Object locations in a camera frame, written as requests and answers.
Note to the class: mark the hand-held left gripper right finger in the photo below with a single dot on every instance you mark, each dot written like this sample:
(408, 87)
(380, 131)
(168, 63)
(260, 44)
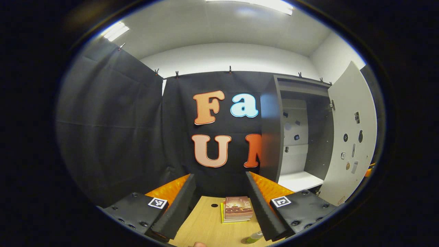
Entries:
(264, 216)

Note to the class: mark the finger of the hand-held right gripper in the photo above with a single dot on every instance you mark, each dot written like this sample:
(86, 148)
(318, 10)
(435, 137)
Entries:
(369, 170)

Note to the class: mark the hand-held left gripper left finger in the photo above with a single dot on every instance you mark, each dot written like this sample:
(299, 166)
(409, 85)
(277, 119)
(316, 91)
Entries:
(175, 212)

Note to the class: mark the green label bottle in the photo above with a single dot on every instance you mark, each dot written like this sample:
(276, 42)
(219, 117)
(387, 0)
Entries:
(255, 236)

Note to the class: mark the white cabinet door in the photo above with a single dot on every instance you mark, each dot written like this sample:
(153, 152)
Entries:
(343, 103)

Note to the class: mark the dark grey cabinet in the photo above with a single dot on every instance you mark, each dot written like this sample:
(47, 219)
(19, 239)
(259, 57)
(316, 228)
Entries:
(271, 137)

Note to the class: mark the white cabinet shelf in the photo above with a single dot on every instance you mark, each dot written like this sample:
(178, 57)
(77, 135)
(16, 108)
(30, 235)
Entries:
(298, 180)

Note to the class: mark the silver door hinge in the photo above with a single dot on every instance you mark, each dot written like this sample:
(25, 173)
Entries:
(332, 104)

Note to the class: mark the white book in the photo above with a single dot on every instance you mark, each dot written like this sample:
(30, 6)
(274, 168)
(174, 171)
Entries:
(240, 220)

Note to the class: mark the black backdrop cloth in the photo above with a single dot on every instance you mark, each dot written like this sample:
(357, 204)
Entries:
(113, 137)

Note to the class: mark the row of black cloth clips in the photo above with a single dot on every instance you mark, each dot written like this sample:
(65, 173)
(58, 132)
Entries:
(230, 69)

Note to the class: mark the small ceiling light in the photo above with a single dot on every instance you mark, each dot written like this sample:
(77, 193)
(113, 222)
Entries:
(116, 31)

